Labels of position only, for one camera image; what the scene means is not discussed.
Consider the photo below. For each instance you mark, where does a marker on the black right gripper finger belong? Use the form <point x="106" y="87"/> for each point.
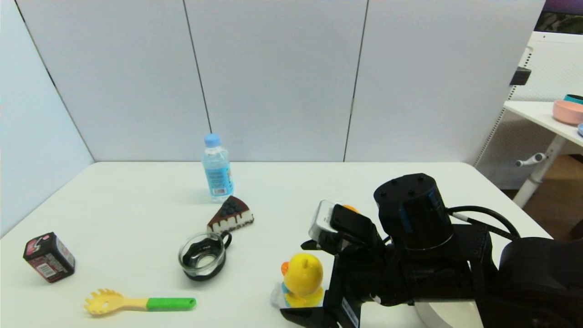
<point x="319" y="246"/>
<point x="309" y="316"/>

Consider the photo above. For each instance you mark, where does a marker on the white side table leg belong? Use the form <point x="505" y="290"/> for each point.
<point x="539" y="171"/>

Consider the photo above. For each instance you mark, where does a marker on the white bun orange top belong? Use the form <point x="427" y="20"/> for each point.
<point x="350" y="208"/>

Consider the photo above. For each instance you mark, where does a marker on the black and pink carton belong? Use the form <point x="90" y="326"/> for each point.
<point x="48" y="257"/>

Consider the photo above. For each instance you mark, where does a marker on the yellow duck toy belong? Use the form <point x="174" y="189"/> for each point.
<point x="303" y="275"/>

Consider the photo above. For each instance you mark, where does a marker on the grey brown round bowl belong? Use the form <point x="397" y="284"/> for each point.
<point x="439" y="315"/>

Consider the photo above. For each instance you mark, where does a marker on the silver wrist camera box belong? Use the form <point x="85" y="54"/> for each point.
<point x="322" y="219"/>

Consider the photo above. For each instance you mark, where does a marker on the chocolate blueberry cake slice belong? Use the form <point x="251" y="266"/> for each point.
<point x="231" y="215"/>

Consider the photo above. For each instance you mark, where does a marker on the pink bowl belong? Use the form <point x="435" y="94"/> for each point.
<point x="567" y="112"/>

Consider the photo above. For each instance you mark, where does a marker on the black clip on pegboard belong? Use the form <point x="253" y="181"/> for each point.
<point x="519" y="76"/>

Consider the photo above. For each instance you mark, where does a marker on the white side table top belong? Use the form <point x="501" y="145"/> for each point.
<point x="537" y="114"/>

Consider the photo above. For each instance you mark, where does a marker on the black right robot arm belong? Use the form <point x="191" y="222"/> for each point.
<point x="455" y="269"/>

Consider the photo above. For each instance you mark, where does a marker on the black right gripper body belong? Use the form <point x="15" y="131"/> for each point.
<point x="345" y="306"/>

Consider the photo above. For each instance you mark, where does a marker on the clear water bottle blue label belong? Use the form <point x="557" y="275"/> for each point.
<point x="217" y="171"/>

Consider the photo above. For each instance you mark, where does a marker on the white pegboard panel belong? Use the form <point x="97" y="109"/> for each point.
<point x="553" y="64"/>

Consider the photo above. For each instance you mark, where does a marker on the black floor object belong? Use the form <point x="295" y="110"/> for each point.
<point x="577" y="232"/>

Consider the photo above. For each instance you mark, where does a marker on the teal bowl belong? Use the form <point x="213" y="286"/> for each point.
<point x="575" y="98"/>

